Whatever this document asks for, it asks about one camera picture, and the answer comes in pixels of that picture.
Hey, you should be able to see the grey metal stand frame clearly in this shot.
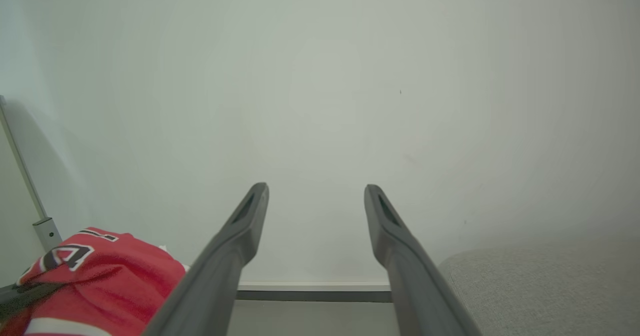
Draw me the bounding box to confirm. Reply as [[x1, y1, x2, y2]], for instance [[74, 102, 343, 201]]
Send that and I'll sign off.
[[0, 95, 64, 252]]

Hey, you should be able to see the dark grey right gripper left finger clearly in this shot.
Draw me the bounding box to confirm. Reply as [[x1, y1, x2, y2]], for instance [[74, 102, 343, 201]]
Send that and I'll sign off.
[[141, 182, 270, 336]]

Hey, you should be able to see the grey fabric cushion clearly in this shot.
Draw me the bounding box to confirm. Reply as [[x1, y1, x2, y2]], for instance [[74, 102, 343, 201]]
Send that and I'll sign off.
[[438, 241, 640, 336]]

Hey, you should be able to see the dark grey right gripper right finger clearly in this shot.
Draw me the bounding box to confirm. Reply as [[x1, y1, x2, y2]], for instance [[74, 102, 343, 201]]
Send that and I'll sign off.
[[363, 184, 484, 336]]

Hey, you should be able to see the red basketball jersey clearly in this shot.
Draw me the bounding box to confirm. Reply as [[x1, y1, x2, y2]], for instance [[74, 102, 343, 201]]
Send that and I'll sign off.
[[0, 227, 188, 336]]

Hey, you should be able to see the white and black wall baseboard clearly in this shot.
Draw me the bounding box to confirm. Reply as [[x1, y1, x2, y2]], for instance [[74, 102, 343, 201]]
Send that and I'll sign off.
[[235, 281, 394, 303]]

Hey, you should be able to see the dark grey laundry basket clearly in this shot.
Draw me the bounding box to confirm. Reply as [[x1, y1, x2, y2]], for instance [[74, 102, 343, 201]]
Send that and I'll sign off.
[[0, 282, 67, 322]]

